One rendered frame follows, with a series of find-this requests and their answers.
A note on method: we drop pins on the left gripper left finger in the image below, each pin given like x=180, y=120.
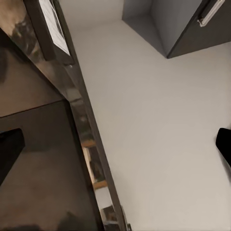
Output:
x=11, y=144

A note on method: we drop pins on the cabinet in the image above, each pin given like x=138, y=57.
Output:
x=185, y=26

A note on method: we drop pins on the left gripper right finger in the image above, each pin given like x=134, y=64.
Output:
x=223, y=142

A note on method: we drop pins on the poster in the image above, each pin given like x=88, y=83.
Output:
x=49, y=30

